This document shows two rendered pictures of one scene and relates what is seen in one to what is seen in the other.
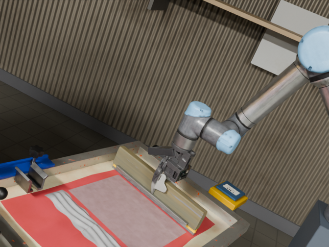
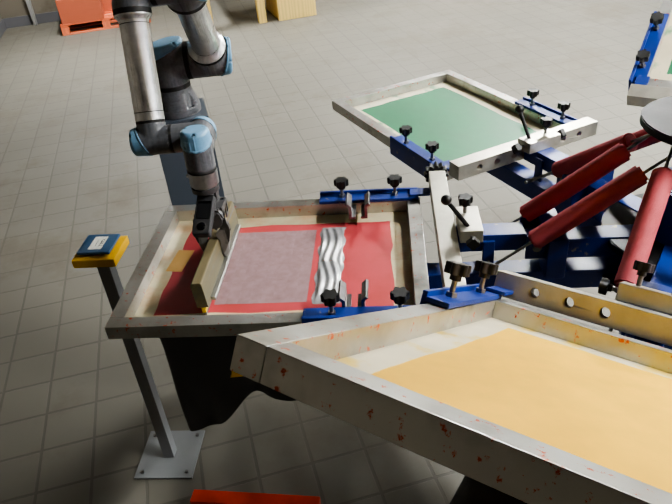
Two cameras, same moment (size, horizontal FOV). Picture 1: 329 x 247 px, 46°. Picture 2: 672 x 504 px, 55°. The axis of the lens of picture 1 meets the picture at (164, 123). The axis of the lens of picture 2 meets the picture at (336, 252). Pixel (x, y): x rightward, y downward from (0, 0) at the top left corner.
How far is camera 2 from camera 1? 2.08 m
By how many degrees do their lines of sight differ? 96
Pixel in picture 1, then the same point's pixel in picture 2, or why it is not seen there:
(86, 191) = (286, 295)
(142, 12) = not seen: outside the picture
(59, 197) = not seen: hidden behind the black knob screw
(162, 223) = (249, 245)
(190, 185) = (157, 253)
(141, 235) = (289, 243)
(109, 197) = (269, 282)
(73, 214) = (332, 275)
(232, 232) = not seen: hidden behind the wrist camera
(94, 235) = (336, 253)
